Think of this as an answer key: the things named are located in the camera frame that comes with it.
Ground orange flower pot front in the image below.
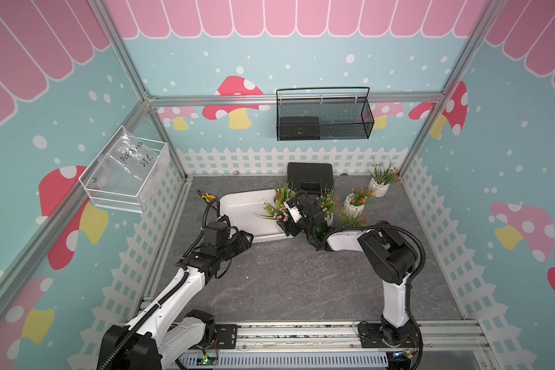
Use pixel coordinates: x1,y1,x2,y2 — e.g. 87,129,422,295
273,183,297,206

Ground orange flower pot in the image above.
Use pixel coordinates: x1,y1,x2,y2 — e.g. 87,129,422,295
339,213,366,228
273,183,297,206

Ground pink flower pot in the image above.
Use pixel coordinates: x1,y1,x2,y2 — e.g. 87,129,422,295
257,202,292,234
318,187,338,227

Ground white plastic storage box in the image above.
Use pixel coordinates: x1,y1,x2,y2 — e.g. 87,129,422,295
220,189,288,244

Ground pink flower pot front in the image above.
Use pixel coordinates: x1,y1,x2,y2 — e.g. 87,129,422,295
257,202,292,234

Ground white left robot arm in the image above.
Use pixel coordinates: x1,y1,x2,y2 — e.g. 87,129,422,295
97,198,254,369

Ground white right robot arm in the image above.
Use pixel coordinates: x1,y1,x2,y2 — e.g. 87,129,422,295
277,191,426,369

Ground black box in basket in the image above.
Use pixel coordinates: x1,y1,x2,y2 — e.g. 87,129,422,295
277,117,321,141

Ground black plastic tool case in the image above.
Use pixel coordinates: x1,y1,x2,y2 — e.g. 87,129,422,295
287,162,335,194

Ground red flower pot rear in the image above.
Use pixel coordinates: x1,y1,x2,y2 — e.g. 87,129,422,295
343,187,373,218

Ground grass pot far corner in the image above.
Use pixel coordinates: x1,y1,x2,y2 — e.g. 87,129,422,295
368,158,402,198

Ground yellow handled pliers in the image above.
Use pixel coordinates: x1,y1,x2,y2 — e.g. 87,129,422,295
197,190,217,204

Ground black wire mesh basket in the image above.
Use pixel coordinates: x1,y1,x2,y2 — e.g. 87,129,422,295
275,86,376,141

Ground clear acrylic wall bin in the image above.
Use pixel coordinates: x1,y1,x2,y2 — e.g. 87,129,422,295
79,126,171,214

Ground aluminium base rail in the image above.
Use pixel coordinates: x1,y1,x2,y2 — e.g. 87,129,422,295
105,321,496,370

